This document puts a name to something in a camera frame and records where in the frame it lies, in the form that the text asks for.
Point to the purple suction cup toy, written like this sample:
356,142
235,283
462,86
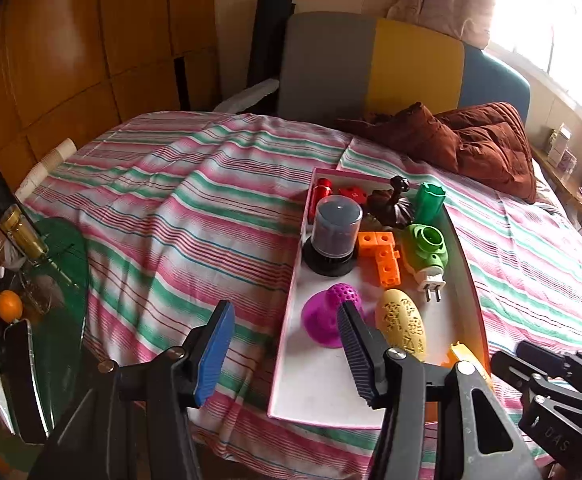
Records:
321,317

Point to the green glass table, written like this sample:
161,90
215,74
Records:
66,260

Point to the clear cylinder container black base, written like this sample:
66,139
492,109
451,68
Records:
336,225

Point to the green funnel toy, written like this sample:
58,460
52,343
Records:
428,205

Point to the orange yellow toy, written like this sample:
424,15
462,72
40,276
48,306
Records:
463,352

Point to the red puzzle piece toy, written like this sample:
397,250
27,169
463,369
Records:
353,195

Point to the wooden wardrobe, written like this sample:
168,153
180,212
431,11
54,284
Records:
71,60

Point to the purple box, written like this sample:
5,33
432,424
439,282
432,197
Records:
568,161

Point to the orange fruit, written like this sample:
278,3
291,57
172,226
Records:
9,306

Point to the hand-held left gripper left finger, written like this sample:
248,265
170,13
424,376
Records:
216,355

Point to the red cylinder toy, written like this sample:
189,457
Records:
322,192

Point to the pale pillow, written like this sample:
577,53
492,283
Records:
551,185

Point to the clear glass cup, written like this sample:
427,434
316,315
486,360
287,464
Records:
38,297

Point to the white ribbed panel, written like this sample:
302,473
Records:
246,96

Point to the green white plug night light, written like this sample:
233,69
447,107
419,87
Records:
426,250

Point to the dark glass bottle gold foil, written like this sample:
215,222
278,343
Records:
11,220

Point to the brown quilt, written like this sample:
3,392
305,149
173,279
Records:
486,145

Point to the grey yellow blue headboard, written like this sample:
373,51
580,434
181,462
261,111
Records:
411,60

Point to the pink white cardboard tray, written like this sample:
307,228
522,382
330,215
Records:
321,385

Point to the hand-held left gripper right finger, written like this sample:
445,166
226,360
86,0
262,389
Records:
358,355

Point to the window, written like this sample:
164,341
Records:
561,35

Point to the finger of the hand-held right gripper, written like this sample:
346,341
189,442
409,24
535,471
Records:
513,369
546,358

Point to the black smartphone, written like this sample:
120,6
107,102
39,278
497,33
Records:
21,385

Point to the wooden bedside shelf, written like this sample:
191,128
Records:
566,185

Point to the white carton box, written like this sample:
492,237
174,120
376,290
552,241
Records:
558,142

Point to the brown pumpkin toy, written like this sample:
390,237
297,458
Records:
391,207

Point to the yellow perforated oval toy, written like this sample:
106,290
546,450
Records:
401,322

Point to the black rolled mat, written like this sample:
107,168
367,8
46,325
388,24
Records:
271,35

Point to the orange building blocks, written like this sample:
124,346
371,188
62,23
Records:
383,260

